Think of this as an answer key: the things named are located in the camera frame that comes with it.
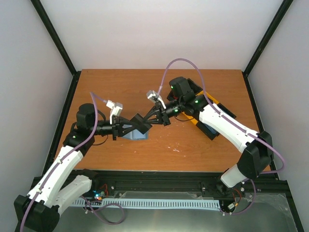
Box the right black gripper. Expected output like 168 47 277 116
141 98 183 126

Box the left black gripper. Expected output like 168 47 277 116
91 116 139 141

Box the blue card holder wallet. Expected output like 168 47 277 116
123 130 148 141

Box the black dark credit card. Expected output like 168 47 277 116
130 114 152 134

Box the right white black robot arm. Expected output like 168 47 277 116
144 77 274 188

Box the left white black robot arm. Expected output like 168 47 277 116
14 101 133 232

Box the black bin with red cards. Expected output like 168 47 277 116
167 76 201 102

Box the yellow bin with dark cards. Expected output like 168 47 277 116
183 91 209 124

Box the black bin with blue cards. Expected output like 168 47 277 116
199 103 238 143

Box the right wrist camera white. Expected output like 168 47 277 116
146 90 164 103

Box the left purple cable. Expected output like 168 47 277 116
19 91 108 232

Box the purple cable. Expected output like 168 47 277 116
158 58 287 216
19 91 108 232

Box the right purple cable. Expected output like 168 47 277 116
158 58 287 216

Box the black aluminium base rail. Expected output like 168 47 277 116
94 171 292 200

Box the light blue slotted cable duct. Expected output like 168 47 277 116
72 197 221 208

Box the left black frame post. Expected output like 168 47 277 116
30 0 82 75

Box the black frame post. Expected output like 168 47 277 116
30 0 82 75
243 0 294 75

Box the right black frame post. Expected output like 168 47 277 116
243 0 294 75

